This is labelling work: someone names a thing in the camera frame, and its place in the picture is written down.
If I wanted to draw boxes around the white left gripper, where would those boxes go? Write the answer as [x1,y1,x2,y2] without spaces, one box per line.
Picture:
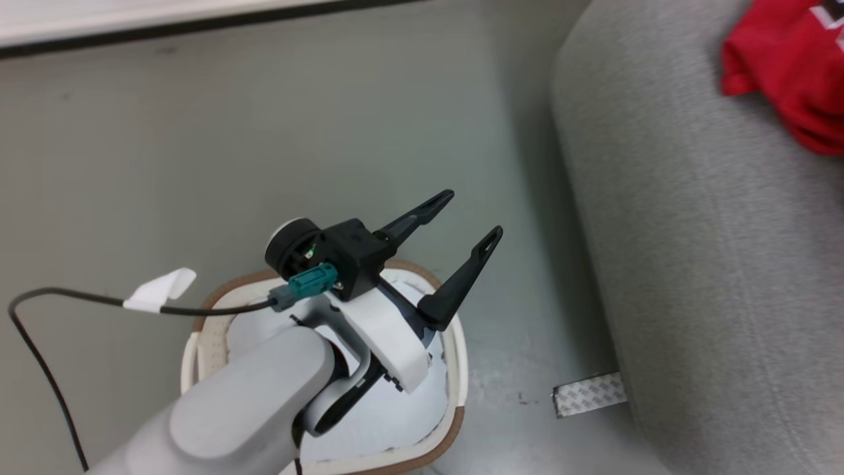
[326,189,504,395]

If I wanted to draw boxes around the red garment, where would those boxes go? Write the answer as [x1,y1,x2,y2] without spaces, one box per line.
[720,0,844,156]

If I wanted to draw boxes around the grey fabric sofa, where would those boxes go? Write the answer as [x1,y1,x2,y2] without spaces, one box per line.
[552,0,844,475]

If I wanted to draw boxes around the beige perforated laundry basket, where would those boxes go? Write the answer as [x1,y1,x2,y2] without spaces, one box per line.
[181,259,469,475]

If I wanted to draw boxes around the patterned grey tape strip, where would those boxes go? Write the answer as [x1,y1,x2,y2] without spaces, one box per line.
[552,372,628,419]

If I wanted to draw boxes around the white baseboard strip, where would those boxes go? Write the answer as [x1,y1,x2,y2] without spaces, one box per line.
[0,0,370,48]

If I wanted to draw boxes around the teal cable connector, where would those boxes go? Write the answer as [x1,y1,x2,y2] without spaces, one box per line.
[269,262,339,313]

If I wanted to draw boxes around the white paper cable tag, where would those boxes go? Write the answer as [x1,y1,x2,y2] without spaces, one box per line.
[123,267,198,313]

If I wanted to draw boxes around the thin black cable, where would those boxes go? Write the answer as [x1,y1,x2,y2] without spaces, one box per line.
[8,287,279,473]

